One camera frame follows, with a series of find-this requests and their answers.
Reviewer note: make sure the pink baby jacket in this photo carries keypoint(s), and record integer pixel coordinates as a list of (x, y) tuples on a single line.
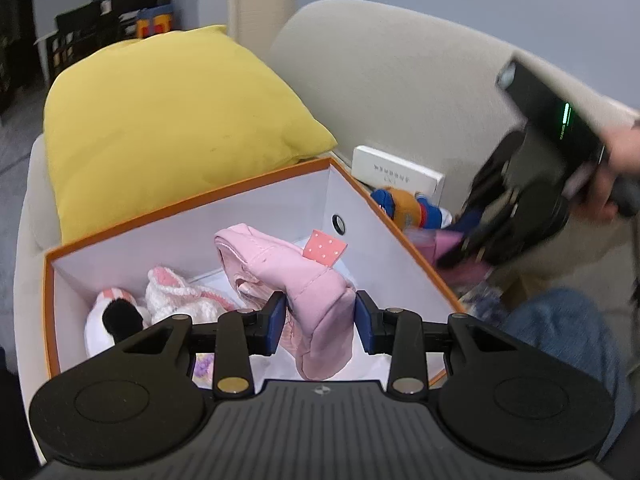
[(290, 280)]

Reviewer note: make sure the magenta cloth item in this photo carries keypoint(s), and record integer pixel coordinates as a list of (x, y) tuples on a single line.
[(450, 267)]

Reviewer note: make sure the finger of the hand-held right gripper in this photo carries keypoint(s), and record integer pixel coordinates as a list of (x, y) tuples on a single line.
[(492, 175), (465, 255)]

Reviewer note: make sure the yellow cushion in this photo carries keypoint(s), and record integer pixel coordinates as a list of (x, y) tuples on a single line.
[(170, 125)]

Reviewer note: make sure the orange storage box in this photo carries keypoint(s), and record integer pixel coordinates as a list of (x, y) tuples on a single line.
[(320, 195)]

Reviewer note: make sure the white book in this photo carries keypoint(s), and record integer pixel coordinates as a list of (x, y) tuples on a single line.
[(395, 172)]

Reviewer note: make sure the floral patterned cloth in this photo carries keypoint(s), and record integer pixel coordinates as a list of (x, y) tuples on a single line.
[(482, 300)]

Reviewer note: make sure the white and pink knitted item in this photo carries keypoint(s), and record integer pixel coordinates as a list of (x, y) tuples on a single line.
[(185, 300)]

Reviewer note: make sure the person's jeans leg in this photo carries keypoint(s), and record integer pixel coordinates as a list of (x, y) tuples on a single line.
[(565, 330)]

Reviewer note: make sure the beige sofa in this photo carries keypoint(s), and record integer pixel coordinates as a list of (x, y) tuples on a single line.
[(400, 85)]

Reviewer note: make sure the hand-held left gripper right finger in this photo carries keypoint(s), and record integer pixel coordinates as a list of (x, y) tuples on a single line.
[(362, 322)]

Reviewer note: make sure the orange and blue plush toy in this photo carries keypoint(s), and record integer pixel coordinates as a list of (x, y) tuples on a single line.
[(405, 207)]

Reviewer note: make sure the person's right hand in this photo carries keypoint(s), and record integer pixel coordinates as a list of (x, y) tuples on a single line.
[(620, 170)]

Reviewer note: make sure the pink dotted tag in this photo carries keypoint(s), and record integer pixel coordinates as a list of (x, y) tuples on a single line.
[(325, 249)]

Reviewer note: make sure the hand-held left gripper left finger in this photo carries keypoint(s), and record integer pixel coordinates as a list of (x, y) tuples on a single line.
[(276, 322)]

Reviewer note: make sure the white plush with black pompom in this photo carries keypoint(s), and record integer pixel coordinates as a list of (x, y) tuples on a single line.
[(107, 322)]

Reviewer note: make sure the colourful toy box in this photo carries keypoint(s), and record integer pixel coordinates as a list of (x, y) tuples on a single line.
[(155, 20)]

